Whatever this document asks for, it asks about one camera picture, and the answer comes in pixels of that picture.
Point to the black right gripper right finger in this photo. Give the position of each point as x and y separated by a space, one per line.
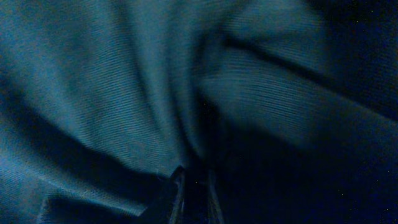
215 214

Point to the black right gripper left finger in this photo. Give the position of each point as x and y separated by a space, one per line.
167 208

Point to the black polo shirt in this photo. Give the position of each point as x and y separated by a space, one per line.
292 105

